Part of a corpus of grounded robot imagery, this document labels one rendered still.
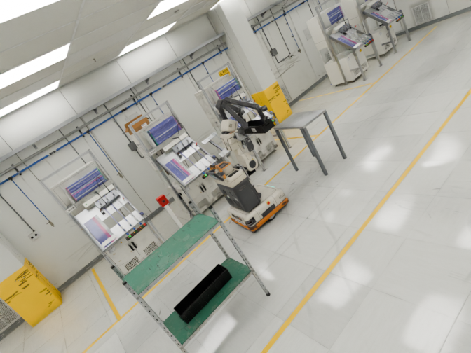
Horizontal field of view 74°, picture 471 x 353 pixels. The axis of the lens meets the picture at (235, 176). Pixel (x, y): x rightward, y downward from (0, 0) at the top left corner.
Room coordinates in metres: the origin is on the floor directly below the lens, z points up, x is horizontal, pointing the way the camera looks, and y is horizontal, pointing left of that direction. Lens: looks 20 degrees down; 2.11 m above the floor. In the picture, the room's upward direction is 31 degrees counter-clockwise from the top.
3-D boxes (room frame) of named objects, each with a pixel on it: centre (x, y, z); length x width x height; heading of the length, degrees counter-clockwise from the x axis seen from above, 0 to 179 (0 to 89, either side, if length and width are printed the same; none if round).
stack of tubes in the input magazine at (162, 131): (5.28, 0.61, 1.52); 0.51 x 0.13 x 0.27; 116
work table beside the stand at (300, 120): (4.31, -1.20, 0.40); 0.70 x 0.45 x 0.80; 19
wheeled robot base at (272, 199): (3.91, -0.04, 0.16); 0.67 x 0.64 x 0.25; 109
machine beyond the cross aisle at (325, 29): (7.58, -3.76, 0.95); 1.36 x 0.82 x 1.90; 26
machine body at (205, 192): (5.36, 0.72, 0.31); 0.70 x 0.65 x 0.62; 116
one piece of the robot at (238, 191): (3.88, 0.05, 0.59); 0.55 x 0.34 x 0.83; 19
